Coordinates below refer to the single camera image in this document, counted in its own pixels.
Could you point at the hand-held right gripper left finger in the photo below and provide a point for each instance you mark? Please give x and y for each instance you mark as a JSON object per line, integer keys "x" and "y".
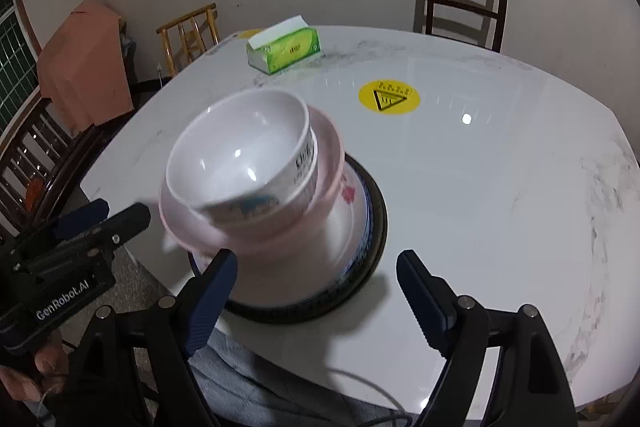
{"x": 210, "y": 307}

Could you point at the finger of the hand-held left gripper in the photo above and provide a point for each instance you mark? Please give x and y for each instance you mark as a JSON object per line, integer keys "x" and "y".
{"x": 80, "y": 219}
{"x": 125, "y": 224}

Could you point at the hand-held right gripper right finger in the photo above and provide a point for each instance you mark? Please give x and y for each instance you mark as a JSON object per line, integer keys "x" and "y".
{"x": 425, "y": 307}

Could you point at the large blue floral plate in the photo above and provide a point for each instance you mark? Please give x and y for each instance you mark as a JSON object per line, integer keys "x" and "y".
{"x": 381, "y": 227}

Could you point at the small blue floral plate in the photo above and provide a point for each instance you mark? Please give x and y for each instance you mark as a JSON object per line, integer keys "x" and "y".
{"x": 368, "y": 232}

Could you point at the white oval plate red flower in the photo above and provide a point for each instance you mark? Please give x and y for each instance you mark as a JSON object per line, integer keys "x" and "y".
{"x": 320, "y": 267}

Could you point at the pink bowl white inside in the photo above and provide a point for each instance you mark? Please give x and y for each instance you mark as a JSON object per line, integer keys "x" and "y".
{"x": 300, "y": 227}

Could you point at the white ribbed bowl pink base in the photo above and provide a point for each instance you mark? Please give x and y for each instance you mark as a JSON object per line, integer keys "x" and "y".
{"x": 240, "y": 142}

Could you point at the person's left hand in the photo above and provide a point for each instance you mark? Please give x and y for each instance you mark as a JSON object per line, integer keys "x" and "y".
{"x": 45, "y": 364}

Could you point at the orange cloth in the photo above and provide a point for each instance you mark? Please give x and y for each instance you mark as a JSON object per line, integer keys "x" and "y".
{"x": 85, "y": 67}

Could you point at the green barred window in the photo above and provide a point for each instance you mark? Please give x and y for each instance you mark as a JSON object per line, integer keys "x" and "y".
{"x": 12, "y": 57}

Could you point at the yellow bamboo chair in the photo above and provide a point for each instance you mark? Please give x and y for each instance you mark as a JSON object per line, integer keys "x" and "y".
{"x": 187, "y": 18}

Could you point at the green tissue box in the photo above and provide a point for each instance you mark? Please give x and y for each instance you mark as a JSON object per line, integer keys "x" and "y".
{"x": 290, "y": 52}

